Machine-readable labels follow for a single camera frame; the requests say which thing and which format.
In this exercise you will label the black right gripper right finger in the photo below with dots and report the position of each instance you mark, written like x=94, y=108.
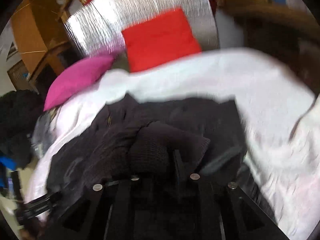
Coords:
x=236, y=210

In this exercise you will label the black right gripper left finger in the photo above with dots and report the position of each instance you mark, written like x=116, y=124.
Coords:
x=122, y=210

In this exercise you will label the black jacket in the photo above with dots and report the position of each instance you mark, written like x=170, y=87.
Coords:
x=129, y=140

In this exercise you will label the dark clothes pile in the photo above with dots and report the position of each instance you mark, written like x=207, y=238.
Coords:
x=20, y=111

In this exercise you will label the white fleece blanket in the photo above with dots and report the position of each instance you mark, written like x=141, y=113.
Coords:
x=280, y=113

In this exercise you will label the magenta pillow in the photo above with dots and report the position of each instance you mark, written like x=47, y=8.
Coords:
x=76, y=78

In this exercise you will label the red pillow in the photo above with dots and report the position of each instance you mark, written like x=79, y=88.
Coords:
x=162, y=39

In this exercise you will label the wooden shelf unit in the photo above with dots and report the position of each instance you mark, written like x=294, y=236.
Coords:
x=42, y=41

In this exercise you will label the silver foil insulation panel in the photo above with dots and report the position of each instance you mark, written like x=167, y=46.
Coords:
x=95, y=29

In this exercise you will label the wooden side table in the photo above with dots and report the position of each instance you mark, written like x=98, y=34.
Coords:
x=289, y=35

